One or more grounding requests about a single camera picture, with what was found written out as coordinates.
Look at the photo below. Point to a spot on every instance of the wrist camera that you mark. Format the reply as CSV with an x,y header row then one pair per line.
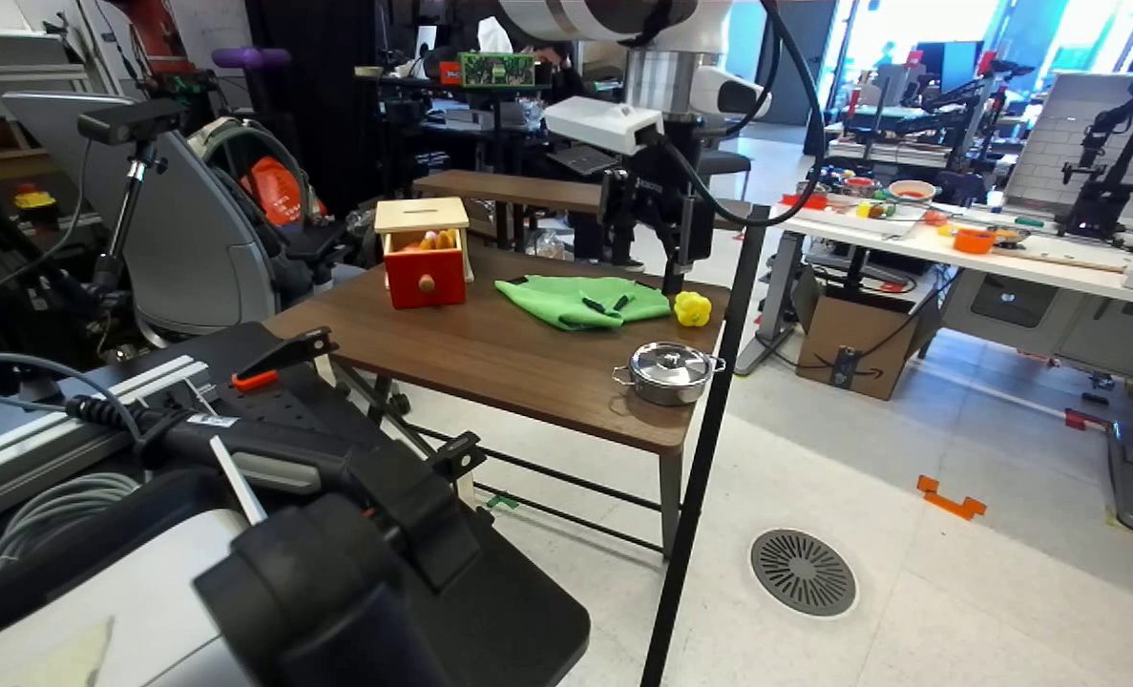
x,y
599,122

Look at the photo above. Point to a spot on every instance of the black pole stand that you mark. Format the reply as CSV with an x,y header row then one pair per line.
x,y
709,429

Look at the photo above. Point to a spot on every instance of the steel pot lid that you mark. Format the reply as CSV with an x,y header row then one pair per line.
x,y
669,363

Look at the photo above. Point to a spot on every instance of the white tile panel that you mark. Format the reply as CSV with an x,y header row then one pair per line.
x,y
1043,143

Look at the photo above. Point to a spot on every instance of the aluminium rail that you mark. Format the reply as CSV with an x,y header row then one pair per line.
x,y
60,405

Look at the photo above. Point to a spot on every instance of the wooden bench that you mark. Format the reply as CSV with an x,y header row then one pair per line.
x,y
518,189

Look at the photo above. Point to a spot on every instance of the yellow bumpy toy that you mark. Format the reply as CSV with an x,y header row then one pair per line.
x,y
692,309

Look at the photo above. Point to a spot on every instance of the round floor drain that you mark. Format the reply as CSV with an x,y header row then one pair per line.
x,y
803,572

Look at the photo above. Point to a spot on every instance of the steel pot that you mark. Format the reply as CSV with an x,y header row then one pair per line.
x,y
666,386

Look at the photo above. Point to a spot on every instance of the orange floor marker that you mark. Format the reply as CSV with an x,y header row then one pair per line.
x,y
953,501

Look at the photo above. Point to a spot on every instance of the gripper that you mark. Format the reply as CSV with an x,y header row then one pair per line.
x,y
663,176

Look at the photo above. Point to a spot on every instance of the green circuit board box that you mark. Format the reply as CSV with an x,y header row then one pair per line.
x,y
496,70

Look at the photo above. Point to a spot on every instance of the grey chair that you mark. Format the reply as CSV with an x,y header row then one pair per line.
x,y
184,239

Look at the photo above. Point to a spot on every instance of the cardboard box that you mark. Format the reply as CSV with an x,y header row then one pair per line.
x,y
857,343

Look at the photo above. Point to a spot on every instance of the white desk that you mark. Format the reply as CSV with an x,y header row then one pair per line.
x,y
1053,267

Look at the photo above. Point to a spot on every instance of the green cloth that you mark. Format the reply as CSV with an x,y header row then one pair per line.
x,y
556,303

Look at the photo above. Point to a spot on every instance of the orange bowl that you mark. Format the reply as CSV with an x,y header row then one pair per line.
x,y
974,241

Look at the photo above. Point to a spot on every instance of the black desktop robot arm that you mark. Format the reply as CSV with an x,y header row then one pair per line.
x,y
1101,191

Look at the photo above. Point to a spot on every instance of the white bowl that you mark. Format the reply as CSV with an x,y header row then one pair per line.
x,y
912,190

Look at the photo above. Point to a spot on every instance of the red wooden drawer box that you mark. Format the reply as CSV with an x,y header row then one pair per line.
x,y
423,277

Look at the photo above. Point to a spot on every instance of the camera on mount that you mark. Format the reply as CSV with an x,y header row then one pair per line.
x,y
132,121

